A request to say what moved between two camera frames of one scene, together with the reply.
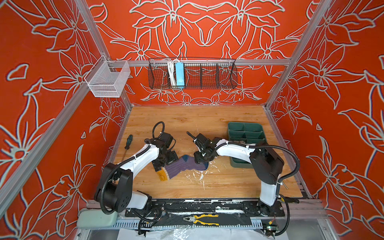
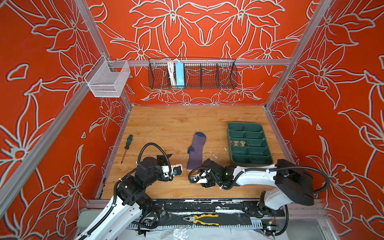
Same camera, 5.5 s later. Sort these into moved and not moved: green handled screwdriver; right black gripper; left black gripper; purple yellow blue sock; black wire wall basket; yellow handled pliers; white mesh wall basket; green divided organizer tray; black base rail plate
Moved: purple yellow blue sock; right black gripper; left black gripper
Not moved: green divided organizer tray; green handled screwdriver; black wire wall basket; yellow handled pliers; black base rail plate; white mesh wall basket
